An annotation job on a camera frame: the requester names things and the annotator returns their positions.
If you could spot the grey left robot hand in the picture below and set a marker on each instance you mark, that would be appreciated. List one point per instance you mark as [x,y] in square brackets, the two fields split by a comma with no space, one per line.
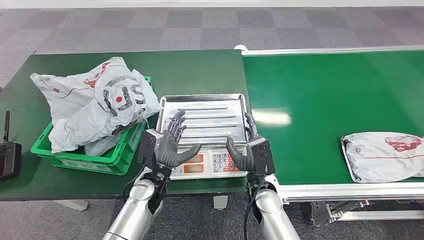
[169,149]

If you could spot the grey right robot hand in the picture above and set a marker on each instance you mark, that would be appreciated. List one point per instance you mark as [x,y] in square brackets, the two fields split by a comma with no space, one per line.
[240,162]

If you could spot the grey courier bag red stamp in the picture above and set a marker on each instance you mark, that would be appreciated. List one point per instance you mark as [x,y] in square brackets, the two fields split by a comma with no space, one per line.
[381,162]

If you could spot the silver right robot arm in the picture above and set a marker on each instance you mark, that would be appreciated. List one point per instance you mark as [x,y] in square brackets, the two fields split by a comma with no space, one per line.
[273,215]

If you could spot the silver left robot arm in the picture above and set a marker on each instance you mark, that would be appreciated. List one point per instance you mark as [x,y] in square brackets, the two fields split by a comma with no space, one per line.
[139,208]

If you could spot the green plastic basket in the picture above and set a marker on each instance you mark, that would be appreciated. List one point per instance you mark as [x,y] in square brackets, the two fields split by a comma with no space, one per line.
[109,162]

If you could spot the black radio device with antenna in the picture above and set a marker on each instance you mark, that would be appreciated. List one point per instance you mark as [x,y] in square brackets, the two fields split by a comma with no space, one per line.
[9,159]

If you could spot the white table foot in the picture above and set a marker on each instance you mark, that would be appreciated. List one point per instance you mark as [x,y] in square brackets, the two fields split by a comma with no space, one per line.
[71,204]
[220,202]

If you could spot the electronic scale with steel tray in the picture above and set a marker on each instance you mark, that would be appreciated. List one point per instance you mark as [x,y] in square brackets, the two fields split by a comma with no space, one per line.
[205,122]

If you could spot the grey courier bag black letters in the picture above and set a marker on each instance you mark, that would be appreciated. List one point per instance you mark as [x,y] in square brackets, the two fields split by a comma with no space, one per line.
[126,96]

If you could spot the small plain grey bag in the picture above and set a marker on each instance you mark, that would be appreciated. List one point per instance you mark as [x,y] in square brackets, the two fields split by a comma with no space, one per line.
[99,145]

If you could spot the dark green table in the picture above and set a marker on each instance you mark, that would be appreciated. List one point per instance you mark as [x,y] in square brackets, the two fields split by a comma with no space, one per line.
[192,73]

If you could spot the grey courier bag red dot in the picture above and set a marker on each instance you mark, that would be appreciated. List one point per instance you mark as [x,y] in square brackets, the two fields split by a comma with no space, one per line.
[73,109]

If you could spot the green belt conveyor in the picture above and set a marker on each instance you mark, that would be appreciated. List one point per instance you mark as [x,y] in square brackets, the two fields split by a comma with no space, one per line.
[331,99]

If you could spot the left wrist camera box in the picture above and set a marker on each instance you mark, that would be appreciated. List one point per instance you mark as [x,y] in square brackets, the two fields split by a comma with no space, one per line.
[147,145]

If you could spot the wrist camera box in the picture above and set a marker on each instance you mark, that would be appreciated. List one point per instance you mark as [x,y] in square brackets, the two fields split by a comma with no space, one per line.
[263,155]
[147,145]

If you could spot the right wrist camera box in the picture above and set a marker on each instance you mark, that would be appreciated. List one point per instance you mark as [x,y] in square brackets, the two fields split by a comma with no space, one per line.
[263,155]

